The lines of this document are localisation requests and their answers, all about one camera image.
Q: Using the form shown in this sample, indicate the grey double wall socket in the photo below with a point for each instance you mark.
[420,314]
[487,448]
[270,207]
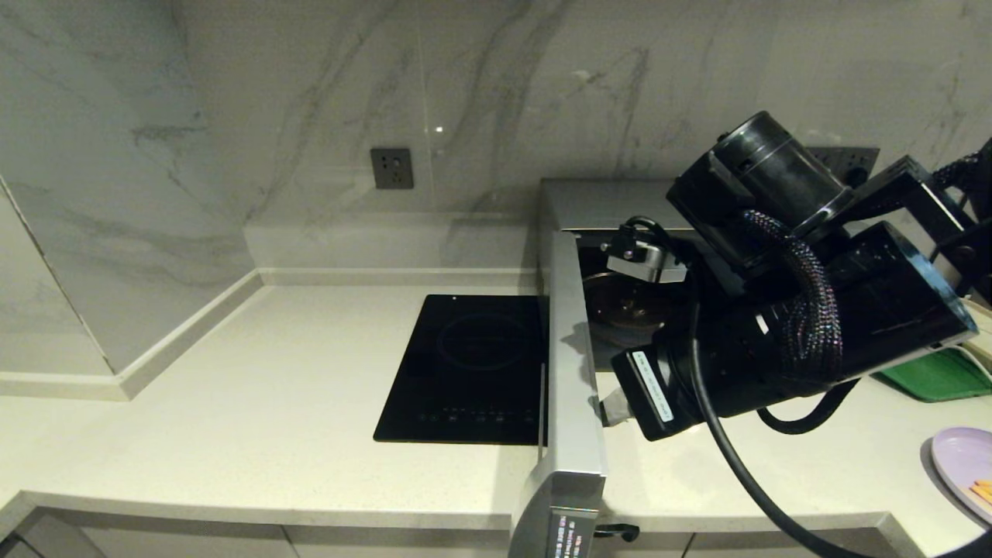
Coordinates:
[841,159]

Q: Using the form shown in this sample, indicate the green plastic tray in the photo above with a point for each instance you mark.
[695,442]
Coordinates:
[938,378]

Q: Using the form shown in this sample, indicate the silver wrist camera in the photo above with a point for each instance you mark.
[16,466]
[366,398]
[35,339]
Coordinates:
[647,262]

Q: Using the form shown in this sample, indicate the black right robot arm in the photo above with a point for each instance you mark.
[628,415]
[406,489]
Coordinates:
[891,310]

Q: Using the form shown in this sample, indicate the beige cabinet corner panel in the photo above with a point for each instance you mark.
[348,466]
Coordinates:
[62,539]

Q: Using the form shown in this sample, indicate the microwave door with dark glass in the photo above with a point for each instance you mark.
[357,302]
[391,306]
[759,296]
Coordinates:
[573,403]

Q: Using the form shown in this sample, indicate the cream rectangular box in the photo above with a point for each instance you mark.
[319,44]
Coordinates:
[986,345]

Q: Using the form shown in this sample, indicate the lilac round plate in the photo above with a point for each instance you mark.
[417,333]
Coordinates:
[957,461]

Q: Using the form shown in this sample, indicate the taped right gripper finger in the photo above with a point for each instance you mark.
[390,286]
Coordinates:
[616,407]

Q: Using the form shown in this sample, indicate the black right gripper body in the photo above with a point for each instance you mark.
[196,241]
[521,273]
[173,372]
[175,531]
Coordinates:
[659,387]

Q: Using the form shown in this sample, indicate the black induction cooktop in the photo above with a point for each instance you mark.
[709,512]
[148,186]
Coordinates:
[465,372]

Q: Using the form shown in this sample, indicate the grey single wall socket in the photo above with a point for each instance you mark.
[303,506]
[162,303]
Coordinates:
[391,167]

